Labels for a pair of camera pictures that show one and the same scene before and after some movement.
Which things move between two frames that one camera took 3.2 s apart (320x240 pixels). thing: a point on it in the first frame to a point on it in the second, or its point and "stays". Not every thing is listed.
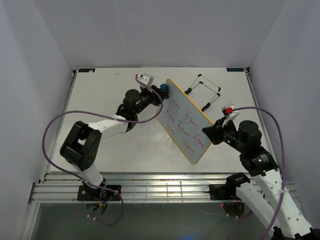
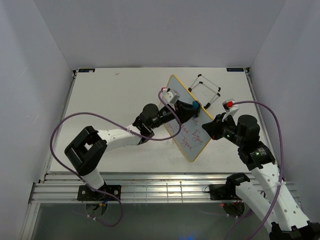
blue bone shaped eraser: x=164 y=87 to x=196 y=105
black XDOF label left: x=86 y=70 stays
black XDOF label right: x=235 y=69 stays
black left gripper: x=156 y=100 to x=183 y=111
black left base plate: x=87 y=193 stays
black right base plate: x=223 y=192 stays
